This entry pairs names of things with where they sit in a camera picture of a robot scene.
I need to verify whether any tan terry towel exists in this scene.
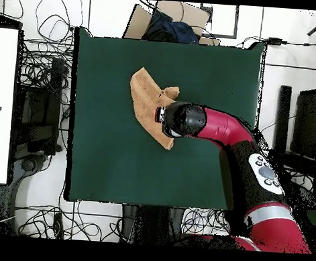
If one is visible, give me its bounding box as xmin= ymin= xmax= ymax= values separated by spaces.
xmin=125 ymin=65 xmax=182 ymax=151

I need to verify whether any dark green table cloth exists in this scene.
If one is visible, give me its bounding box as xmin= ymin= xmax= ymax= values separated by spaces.
xmin=62 ymin=26 xmax=267 ymax=215

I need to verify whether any dark blue clothing pile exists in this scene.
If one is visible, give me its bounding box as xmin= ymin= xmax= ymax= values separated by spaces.
xmin=142 ymin=9 xmax=202 ymax=44

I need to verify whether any brown cardboard box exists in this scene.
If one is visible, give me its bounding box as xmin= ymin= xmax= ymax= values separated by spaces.
xmin=122 ymin=0 xmax=224 ymax=47

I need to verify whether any black equipment stand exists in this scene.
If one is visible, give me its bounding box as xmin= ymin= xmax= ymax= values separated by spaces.
xmin=11 ymin=54 xmax=70 ymax=157

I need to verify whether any grey round stand base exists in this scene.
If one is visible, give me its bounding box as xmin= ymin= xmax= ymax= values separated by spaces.
xmin=283 ymin=179 xmax=316 ymax=215
xmin=19 ymin=152 xmax=49 ymax=174

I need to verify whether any black power strip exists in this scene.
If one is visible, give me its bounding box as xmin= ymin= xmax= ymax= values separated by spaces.
xmin=52 ymin=212 xmax=66 ymax=239

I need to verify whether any white board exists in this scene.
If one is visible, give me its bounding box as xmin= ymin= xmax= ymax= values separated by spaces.
xmin=0 ymin=26 xmax=21 ymax=185

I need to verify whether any dark grey rectangular frame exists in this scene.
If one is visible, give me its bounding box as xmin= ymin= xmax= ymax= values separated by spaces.
xmin=198 ymin=2 xmax=240 ymax=39

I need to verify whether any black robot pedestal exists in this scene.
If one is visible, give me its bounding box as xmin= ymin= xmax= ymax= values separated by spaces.
xmin=119 ymin=203 xmax=186 ymax=247

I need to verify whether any black cable tangle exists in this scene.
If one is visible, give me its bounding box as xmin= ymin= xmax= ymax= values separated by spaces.
xmin=13 ymin=202 xmax=123 ymax=243
xmin=180 ymin=206 xmax=231 ymax=238
xmin=16 ymin=0 xmax=85 ymax=112

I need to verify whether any black adapter cable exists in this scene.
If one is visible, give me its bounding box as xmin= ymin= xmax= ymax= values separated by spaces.
xmin=234 ymin=19 xmax=316 ymax=54

